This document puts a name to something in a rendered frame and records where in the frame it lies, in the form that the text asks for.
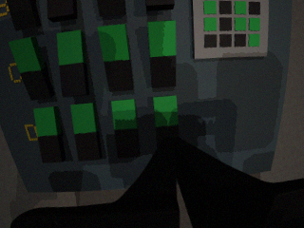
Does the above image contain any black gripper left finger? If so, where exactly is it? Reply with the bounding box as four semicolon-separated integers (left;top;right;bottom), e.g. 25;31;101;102
10;138;180;228

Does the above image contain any dark grey switch panel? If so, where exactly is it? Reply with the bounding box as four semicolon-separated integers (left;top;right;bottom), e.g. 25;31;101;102
0;0;293;193

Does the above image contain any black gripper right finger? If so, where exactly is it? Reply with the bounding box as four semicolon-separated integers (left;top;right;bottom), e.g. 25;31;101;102
171;137;304;228

